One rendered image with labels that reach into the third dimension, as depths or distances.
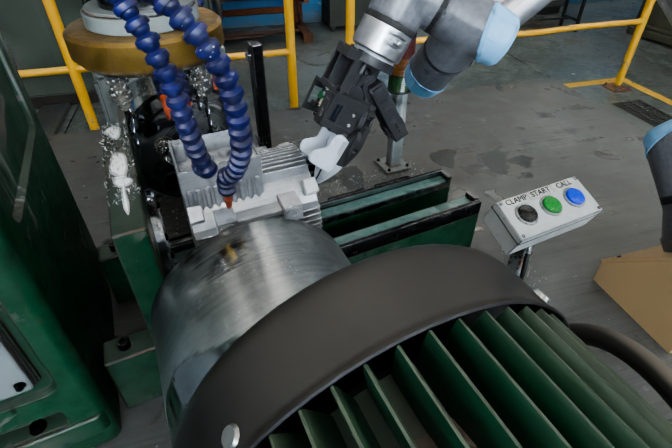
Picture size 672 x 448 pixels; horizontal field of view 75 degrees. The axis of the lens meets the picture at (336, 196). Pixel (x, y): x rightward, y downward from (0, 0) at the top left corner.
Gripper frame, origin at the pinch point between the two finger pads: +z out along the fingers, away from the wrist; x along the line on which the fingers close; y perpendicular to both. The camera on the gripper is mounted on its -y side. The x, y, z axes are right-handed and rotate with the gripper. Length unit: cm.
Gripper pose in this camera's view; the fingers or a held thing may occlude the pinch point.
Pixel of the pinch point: (323, 176)
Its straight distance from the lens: 70.2
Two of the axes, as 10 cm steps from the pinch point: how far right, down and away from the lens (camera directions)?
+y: -7.8, -1.8, -6.0
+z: -4.5, 8.2, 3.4
